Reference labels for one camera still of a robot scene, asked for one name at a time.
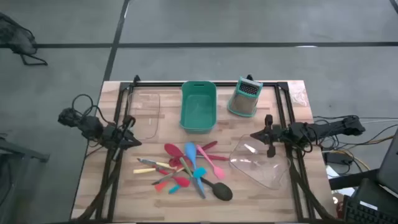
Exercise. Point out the black desk bar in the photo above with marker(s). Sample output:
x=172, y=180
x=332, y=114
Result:
x=351, y=180

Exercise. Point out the black keyboard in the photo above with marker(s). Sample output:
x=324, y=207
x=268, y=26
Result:
x=363, y=214

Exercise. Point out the orange silicone spatula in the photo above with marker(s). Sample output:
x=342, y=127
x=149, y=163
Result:
x=160, y=186

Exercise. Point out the black laptop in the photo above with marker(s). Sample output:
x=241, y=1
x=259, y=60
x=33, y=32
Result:
x=390, y=165

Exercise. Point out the teal metal box grater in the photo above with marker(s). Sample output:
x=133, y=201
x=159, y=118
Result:
x=242, y=104

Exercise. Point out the black aluminium frame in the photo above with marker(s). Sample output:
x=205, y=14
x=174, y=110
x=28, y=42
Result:
x=155, y=84

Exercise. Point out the grey metal knife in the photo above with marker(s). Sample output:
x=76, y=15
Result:
x=164, y=178

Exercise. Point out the teal silicone spatula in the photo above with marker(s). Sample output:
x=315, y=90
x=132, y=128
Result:
x=200, y=172

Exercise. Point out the grey chair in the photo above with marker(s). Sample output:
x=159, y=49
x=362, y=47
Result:
x=28, y=154

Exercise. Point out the red silicone spatula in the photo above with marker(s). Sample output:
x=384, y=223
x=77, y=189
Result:
x=182, y=181

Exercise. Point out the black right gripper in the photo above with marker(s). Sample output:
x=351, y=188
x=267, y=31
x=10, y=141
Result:
x=278, y=135

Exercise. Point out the black power brick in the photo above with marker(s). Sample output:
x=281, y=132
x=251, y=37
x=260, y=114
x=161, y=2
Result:
x=334, y=158

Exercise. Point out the dark grey slotted spoon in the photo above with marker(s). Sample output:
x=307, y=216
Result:
x=222, y=191

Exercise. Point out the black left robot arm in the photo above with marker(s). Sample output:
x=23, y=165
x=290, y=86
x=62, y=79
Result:
x=90, y=126

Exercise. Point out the red silicone spoon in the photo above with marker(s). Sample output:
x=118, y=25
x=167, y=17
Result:
x=175, y=162
x=172, y=150

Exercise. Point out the clear plastic bag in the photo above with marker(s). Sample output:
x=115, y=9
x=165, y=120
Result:
x=298, y=93

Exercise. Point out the pink silicone spatula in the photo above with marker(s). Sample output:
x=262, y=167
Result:
x=219, y=172

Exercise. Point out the teal plastic bin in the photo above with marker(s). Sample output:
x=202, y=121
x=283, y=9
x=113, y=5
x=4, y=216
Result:
x=199, y=109

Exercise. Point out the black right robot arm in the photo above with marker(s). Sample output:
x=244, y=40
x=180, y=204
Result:
x=335, y=126

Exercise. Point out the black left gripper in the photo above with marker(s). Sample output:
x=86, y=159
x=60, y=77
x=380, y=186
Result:
x=113, y=137

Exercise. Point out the white paper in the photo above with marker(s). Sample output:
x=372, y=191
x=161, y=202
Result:
x=332, y=171

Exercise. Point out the black mesh chair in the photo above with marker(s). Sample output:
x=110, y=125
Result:
x=14, y=37

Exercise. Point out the clear plastic bin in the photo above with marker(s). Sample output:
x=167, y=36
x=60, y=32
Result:
x=144, y=115
x=264, y=168

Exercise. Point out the silver table knife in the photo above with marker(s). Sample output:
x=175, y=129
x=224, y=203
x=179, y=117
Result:
x=186, y=166

